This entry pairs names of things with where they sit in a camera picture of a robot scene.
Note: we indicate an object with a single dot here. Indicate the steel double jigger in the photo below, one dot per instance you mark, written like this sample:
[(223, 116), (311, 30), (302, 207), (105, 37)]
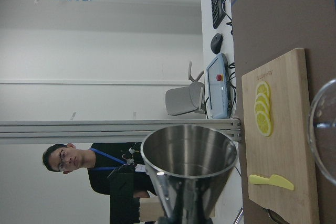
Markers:
[(188, 166)]

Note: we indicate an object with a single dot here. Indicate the clear wine glass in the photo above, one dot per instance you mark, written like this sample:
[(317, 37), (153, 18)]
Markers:
[(321, 130)]

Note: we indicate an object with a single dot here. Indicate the grey office chair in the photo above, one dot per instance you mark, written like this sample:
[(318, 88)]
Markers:
[(186, 99)]

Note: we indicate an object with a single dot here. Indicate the blue teach pendant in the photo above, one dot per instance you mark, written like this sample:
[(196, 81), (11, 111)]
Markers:
[(220, 102)]

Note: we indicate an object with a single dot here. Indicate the black computer mouse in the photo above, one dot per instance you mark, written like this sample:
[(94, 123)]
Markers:
[(216, 43)]

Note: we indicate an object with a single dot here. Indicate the person in black shirt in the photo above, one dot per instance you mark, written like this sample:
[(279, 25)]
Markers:
[(100, 160)]

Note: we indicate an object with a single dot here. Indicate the lemon slice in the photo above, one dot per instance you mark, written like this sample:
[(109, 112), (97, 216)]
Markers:
[(261, 97), (263, 87), (263, 123), (260, 106)]

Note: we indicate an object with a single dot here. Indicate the bamboo cutting board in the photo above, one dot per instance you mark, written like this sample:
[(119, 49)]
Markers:
[(285, 152)]

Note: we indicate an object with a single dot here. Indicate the yellow plastic knife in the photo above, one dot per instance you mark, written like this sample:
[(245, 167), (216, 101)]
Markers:
[(274, 180)]

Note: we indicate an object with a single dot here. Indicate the aluminium frame post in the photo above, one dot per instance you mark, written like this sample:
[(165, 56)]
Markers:
[(51, 132)]

